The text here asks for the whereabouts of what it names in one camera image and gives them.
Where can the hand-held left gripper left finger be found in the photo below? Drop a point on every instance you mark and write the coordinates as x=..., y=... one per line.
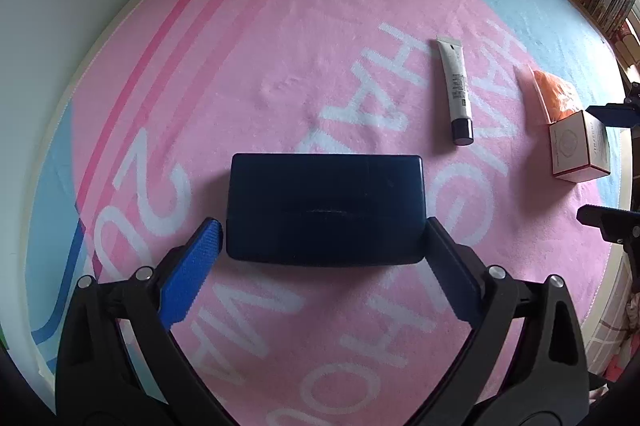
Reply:
x=192, y=276

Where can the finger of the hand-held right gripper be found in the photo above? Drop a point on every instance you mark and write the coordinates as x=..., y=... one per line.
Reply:
x=612, y=223
x=617, y=115

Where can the orange plastic bag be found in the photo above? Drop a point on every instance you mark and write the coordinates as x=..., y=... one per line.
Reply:
x=560, y=99

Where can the small pink white box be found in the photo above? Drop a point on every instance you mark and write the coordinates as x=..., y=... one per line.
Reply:
x=575, y=146

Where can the pink and blue towel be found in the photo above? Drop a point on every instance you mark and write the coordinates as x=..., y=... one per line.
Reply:
x=300, y=81

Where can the dark blue box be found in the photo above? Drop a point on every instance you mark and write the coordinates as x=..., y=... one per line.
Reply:
x=325, y=196

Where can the white cosmetic tube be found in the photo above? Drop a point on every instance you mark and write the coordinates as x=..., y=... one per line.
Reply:
x=452, y=81

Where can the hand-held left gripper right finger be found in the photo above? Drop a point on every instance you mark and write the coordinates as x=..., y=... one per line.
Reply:
x=452, y=276

